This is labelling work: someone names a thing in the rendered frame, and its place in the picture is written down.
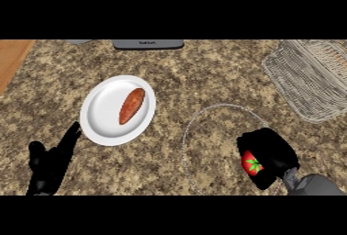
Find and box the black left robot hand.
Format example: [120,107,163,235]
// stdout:
[24,121,83,196]

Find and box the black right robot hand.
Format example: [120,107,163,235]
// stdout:
[236,127,301,191]

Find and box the red tomato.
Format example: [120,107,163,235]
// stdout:
[239,150,265,177]

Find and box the white oval plate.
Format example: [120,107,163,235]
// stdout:
[78,74,156,147]

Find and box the orange sweet potato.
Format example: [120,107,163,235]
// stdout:
[117,87,146,126]

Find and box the brown wooden board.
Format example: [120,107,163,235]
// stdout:
[0,39,36,95]

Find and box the pale grey appliance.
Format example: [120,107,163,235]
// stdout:
[64,39,94,45]

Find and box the dark grey appliance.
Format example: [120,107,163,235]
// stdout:
[110,39,185,50]

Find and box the grey wire basket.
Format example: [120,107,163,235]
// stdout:
[259,39,347,124]

